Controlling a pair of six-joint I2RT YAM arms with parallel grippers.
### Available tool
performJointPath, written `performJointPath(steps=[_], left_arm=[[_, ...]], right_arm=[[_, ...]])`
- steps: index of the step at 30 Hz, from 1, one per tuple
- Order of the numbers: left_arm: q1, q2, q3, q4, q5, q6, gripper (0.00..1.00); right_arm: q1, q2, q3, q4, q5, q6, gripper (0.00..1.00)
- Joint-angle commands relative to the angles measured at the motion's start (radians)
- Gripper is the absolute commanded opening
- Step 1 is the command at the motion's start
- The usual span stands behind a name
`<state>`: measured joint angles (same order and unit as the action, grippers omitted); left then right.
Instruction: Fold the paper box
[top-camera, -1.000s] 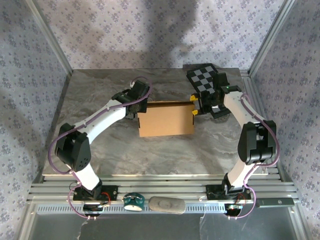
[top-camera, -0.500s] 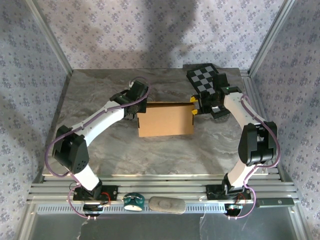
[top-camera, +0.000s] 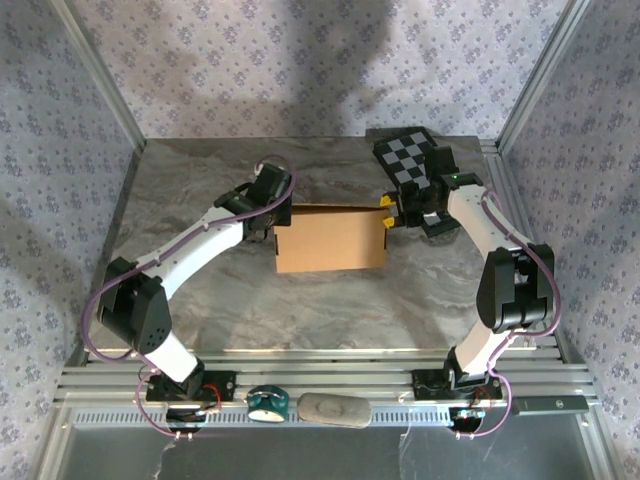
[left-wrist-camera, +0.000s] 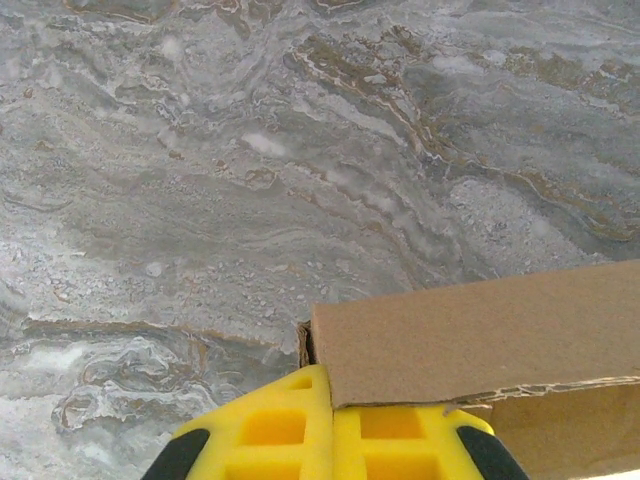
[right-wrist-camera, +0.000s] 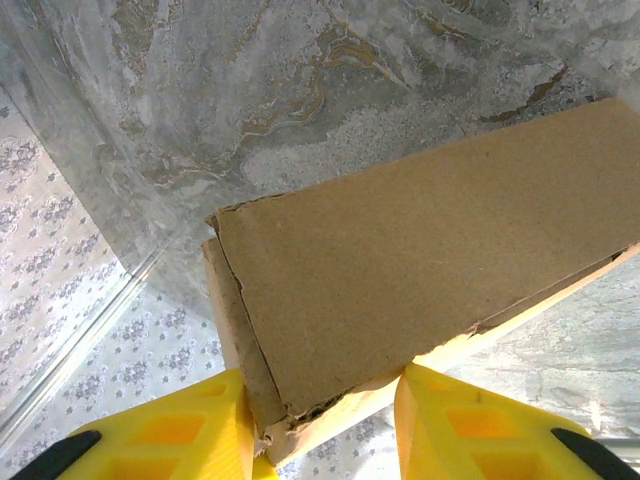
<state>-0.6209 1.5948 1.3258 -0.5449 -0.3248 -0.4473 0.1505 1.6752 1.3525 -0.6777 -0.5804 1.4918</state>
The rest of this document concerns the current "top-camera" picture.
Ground brown cardboard box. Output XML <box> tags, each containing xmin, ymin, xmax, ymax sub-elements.
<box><xmin>273</xmin><ymin>202</ymin><xmax>390</xmax><ymax>275</ymax></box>

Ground black grey checkerboard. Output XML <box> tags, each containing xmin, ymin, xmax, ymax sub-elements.
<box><xmin>372</xmin><ymin>127</ymin><xmax>464</xmax><ymax>239</ymax></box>

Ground grey oval stone pad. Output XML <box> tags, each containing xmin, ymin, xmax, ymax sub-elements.
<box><xmin>296</xmin><ymin>392</ymin><xmax>373</xmax><ymax>430</ymax></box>

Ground black rectangular bar device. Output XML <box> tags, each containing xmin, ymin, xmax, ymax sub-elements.
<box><xmin>514</xmin><ymin>395</ymin><xmax>590</xmax><ymax>416</ymax></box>

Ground aluminium side rail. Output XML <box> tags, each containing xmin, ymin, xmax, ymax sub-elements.
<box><xmin>479</xmin><ymin>139</ymin><xmax>566</xmax><ymax>361</ymax></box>

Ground aluminium rail frame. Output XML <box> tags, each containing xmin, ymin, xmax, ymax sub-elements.
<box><xmin>52</xmin><ymin>349</ymin><xmax>601</xmax><ymax>407</ymax></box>

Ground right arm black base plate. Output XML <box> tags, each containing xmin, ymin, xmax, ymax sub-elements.
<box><xmin>410</xmin><ymin>368</ymin><xmax>504</xmax><ymax>401</ymax></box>

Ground aluminium corner post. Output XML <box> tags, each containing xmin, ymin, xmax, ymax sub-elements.
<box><xmin>494</xmin><ymin>0</ymin><xmax>596</xmax><ymax>156</ymax></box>
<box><xmin>49</xmin><ymin>0</ymin><xmax>147</xmax><ymax>151</ymax></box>

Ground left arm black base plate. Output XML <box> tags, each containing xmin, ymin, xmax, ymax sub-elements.
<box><xmin>144</xmin><ymin>369</ymin><xmax>237</xmax><ymax>402</ymax></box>

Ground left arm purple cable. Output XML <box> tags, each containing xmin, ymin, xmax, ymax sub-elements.
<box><xmin>81</xmin><ymin>153</ymin><xmax>297</xmax><ymax>442</ymax></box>

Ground grey slotted cable duct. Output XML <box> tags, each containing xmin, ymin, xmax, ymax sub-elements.
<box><xmin>72</xmin><ymin>409</ymin><xmax>454</xmax><ymax>429</ymax></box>

